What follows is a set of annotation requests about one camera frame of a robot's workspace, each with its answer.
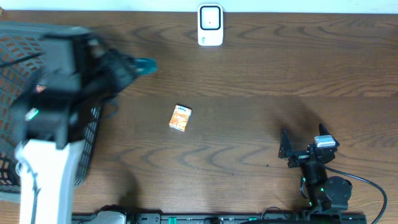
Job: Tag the orange tissue pack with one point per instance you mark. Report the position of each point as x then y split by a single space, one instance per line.
180 118

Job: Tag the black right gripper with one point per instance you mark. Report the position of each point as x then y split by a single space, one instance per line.
286 150

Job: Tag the white barcode scanner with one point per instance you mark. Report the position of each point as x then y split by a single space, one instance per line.
210 28

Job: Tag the dark grey plastic basket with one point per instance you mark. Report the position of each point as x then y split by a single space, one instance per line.
36 55

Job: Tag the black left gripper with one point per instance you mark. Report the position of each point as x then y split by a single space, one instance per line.
115 64

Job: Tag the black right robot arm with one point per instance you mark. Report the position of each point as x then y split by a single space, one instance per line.
325 194

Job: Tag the blue liquid bottle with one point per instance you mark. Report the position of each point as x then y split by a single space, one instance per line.
146 66

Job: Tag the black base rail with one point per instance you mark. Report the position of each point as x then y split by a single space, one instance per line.
116 214

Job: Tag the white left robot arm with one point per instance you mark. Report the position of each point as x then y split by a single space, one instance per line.
50 117

